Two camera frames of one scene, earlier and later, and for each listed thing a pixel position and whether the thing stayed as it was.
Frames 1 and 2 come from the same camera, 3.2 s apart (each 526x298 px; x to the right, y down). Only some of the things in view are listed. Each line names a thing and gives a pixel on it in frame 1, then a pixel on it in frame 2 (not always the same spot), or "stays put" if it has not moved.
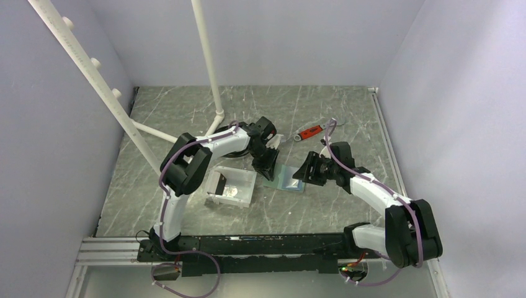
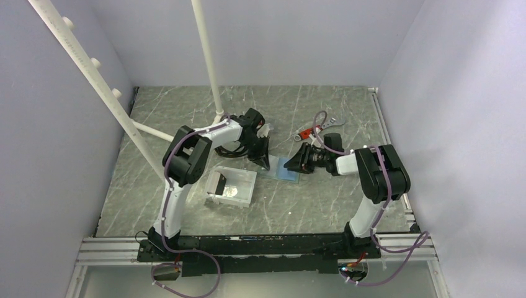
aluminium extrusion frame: (105, 251) stays put
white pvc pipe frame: (61, 28) stays put
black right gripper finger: (266, 164) → (258, 153)
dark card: (221, 185) stays put
